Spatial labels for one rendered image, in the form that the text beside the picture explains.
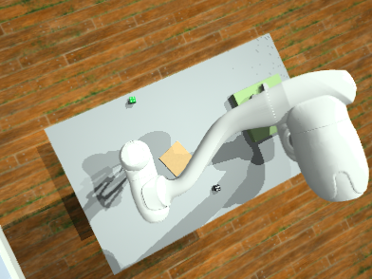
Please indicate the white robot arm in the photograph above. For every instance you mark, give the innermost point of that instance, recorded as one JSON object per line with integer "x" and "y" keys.
{"x": 316, "y": 132}

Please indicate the tan rectangular mat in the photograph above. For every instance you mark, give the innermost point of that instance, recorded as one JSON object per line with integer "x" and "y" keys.
{"x": 176, "y": 158}

